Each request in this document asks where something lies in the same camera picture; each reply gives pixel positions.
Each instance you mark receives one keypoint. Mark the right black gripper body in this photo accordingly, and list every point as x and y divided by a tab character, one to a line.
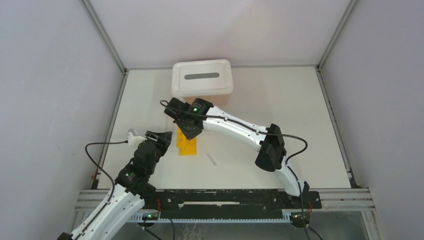
189	132

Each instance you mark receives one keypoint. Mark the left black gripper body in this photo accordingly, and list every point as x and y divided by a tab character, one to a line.
160	151

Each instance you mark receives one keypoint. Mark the yellow test tube rack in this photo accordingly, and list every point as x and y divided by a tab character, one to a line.
186	147

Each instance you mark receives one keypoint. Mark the pink plastic storage bin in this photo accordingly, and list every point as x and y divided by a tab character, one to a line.
217	100

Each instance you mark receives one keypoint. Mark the translucent white bin lid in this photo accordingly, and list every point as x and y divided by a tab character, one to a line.
202	78

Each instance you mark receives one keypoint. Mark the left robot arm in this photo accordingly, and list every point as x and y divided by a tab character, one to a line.
129	193

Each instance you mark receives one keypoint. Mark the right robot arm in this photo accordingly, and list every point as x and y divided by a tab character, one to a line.
268	141

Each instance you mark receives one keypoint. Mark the clear tube left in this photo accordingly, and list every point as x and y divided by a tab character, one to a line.
211	158

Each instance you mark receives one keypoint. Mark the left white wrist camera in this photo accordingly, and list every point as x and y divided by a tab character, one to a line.
134	139

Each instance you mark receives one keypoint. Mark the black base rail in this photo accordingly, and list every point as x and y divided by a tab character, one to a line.
229	204

